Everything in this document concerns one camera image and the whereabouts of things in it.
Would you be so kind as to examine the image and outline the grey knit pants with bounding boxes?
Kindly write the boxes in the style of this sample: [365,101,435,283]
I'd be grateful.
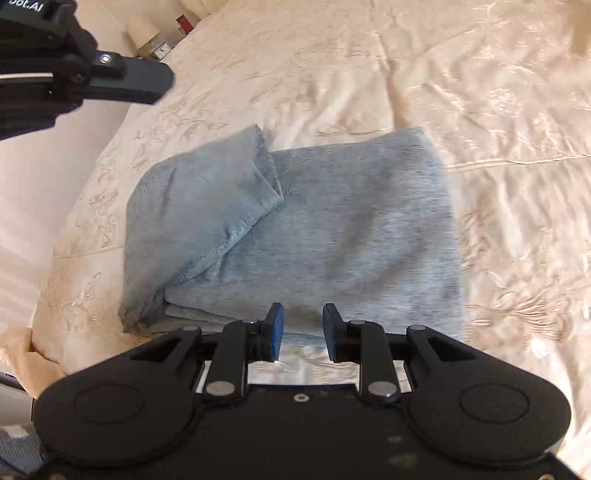
[119,126,464,345]

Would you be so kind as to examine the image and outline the red box on nightstand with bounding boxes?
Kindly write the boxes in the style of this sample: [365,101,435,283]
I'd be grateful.
[176,15,193,36]

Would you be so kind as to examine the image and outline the cream tufted headboard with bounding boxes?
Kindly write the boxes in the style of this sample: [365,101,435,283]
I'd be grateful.
[180,0,228,19]

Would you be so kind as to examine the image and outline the cream embroidered bedspread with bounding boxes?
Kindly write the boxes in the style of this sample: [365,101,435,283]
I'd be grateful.
[32,1,590,477]

